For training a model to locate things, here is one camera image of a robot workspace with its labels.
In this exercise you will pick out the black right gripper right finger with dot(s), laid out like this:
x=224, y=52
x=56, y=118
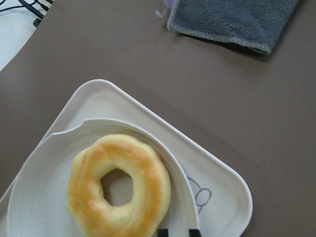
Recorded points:
x=194, y=233

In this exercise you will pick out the glazed yellow donut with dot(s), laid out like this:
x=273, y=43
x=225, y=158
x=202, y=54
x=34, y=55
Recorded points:
x=118, y=187

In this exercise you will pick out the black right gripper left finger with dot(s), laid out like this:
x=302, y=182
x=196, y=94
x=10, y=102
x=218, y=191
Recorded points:
x=162, y=233

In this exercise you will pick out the round white plate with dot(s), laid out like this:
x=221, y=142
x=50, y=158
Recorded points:
x=37, y=203

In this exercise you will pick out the cream rectangular tray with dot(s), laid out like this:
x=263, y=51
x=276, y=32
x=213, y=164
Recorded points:
x=222, y=198

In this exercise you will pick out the grey folded cloth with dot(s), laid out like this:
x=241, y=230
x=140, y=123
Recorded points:
x=255, y=24

